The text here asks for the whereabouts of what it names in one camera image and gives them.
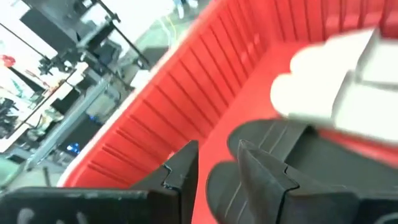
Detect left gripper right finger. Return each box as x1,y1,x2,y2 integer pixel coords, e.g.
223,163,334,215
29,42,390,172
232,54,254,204
237,139,300,224

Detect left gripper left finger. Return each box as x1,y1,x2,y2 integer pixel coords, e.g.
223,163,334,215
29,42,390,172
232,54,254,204
130,139,200,224

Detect black rubber slide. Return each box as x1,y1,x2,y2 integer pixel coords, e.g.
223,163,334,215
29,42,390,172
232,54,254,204
206,161,280,224
228,118,398,195

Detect grey rubber slide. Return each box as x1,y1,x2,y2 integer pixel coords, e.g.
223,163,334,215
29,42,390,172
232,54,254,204
269,70,398,147
289,27,398,86

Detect red plastic bin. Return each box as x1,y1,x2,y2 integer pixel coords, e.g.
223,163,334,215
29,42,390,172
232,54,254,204
57,0,398,224

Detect black computer tower blue lights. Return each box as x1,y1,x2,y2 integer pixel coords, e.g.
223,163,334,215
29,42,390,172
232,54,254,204
58,114,104,157

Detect grey metal table leg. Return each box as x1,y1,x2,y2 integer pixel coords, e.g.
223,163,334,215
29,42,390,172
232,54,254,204
24,78,112,171

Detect white top table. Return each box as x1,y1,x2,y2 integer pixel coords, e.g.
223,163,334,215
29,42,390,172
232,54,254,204
0,60,91,154

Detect black metal stand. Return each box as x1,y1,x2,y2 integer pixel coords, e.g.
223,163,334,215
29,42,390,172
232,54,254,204
73,0,150,70

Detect yellow floor cable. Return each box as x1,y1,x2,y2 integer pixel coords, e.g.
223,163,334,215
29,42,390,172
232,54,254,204
163,16,178,45

